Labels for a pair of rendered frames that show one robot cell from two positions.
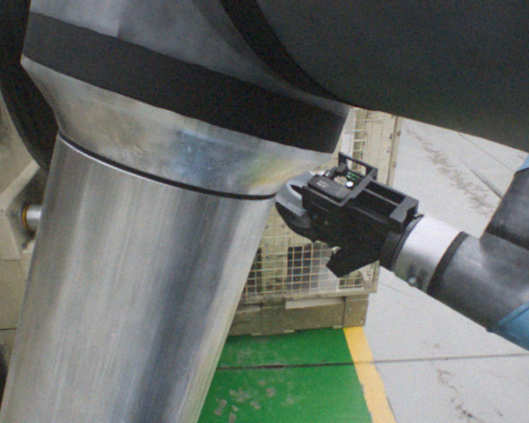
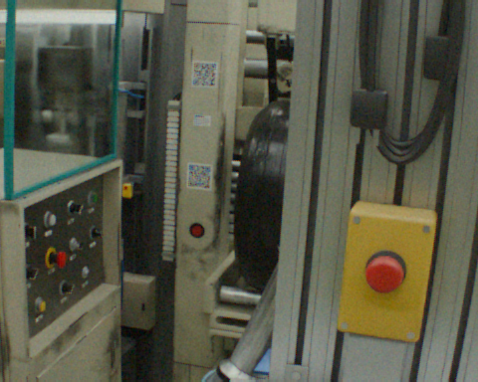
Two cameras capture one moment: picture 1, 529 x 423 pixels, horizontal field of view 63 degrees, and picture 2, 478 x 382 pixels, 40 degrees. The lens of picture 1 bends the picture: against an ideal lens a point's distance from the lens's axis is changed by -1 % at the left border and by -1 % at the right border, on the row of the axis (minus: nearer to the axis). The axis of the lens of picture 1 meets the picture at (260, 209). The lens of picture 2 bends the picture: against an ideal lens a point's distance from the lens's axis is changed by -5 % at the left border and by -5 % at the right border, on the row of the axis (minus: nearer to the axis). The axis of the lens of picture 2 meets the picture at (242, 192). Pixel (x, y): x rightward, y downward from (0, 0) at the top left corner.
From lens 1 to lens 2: 119 cm
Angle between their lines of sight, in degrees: 24
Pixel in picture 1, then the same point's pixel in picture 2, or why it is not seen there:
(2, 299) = (185, 342)
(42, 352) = (269, 296)
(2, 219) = (210, 288)
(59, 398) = (270, 305)
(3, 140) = (216, 247)
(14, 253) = (210, 309)
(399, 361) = not seen: outside the picture
